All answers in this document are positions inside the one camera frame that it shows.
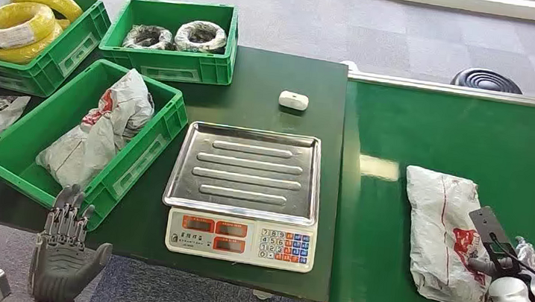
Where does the white parcel bag in crate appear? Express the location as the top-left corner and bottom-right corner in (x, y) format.
(33, 59), (160, 198)

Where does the small white rounded device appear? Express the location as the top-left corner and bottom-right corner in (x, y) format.
(277, 89), (311, 113)

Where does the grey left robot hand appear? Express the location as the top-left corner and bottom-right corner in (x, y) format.
(26, 180), (119, 302)

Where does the green crate holding yellow coils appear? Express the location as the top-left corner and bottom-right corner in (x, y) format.
(0, 0), (115, 104)

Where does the black ribbed round object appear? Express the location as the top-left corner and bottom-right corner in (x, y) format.
(450, 65), (525, 95)

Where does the electronic scale with steel tray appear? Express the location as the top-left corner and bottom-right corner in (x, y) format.
(156, 118), (328, 275)

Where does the green crate holding black coils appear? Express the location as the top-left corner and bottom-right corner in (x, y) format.
(96, 0), (243, 89)

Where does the green conveyor belt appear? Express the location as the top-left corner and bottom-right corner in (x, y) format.
(323, 70), (535, 302)

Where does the black right wrist bracket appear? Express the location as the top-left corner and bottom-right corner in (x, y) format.
(462, 204), (527, 277)

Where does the wrapped black wire coil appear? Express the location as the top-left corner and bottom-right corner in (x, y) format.
(173, 17), (230, 57)
(121, 21), (178, 55)

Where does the yellow wire coil with label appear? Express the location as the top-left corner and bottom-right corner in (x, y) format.
(0, 0), (59, 56)

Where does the green crate holding parcel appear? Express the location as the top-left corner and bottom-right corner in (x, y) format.
(0, 48), (194, 241)

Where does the white red-print parcel bag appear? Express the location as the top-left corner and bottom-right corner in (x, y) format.
(392, 164), (507, 302)

